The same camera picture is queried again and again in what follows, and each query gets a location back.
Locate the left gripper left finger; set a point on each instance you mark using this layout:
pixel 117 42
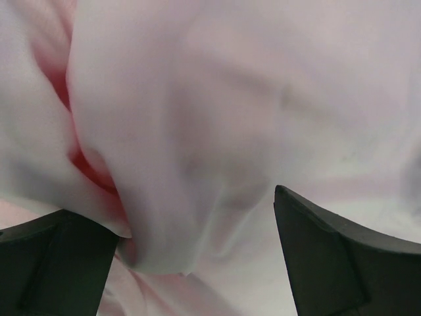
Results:
pixel 57 264

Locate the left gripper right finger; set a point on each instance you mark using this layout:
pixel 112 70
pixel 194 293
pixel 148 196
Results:
pixel 338 267

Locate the pink t-shirt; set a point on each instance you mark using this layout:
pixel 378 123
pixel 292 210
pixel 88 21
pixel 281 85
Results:
pixel 171 123

